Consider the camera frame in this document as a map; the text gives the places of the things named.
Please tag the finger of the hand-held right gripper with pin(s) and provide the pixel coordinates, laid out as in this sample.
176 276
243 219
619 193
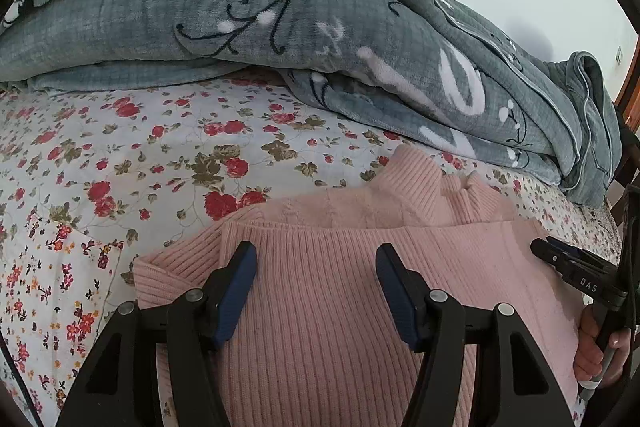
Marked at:
570 269

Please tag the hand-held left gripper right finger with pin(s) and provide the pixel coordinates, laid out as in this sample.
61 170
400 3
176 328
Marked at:
397 292

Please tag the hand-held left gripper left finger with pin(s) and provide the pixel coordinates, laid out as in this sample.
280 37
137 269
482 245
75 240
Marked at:
235 292

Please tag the pink knit sweater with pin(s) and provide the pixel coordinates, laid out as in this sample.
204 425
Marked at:
325 257

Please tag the person's right hand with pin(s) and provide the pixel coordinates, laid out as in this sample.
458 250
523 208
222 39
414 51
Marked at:
589 347

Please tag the floral bed sheet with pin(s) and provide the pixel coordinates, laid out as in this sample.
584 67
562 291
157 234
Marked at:
125 157

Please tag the brown wooden door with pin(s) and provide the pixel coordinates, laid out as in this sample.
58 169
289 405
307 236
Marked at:
631 102

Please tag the grey printed fleece blanket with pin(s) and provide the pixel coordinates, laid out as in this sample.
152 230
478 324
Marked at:
250 7

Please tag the white wall switch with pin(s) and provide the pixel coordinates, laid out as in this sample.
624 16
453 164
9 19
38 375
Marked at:
619 54

